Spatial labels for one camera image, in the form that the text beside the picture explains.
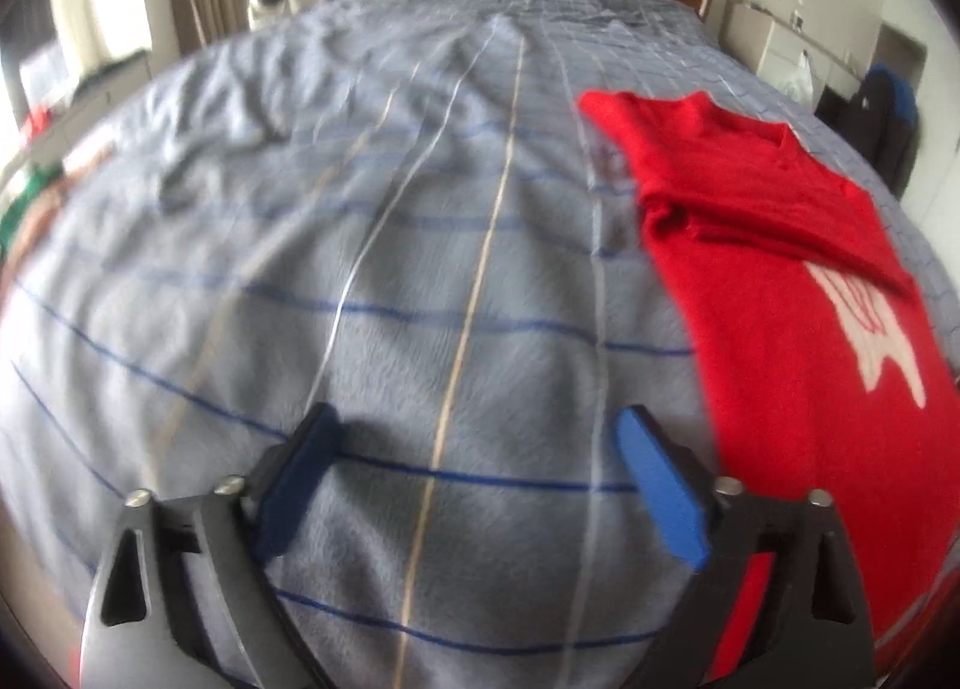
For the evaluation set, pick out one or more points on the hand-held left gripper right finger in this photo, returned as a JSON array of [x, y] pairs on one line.
[[664, 486]]

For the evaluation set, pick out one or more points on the green garment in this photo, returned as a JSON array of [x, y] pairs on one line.
[[19, 205]]

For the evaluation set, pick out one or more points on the white window ledge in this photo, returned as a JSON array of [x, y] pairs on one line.
[[82, 96]]

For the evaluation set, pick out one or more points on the white round appliance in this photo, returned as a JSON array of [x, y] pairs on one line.
[[270, 0]]

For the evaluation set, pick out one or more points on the white plastic bag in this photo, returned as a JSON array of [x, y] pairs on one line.
[[798, 77]]

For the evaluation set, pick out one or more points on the grey plaid bed blanket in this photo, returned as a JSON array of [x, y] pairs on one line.
[[420, 224]]

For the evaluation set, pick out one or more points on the black and blue backpack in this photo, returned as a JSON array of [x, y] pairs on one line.
[[885, 126]]

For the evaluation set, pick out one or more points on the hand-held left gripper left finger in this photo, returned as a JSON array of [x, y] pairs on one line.
[[296, 486]]

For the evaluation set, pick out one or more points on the green and pink patterned cloth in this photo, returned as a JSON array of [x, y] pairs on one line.
[[71, 171]]

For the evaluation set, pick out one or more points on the red sweater with white print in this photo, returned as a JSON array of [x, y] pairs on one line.
[[780, 359]]

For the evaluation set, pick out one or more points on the white cabinet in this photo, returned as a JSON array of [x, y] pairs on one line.
[[780, 36]]

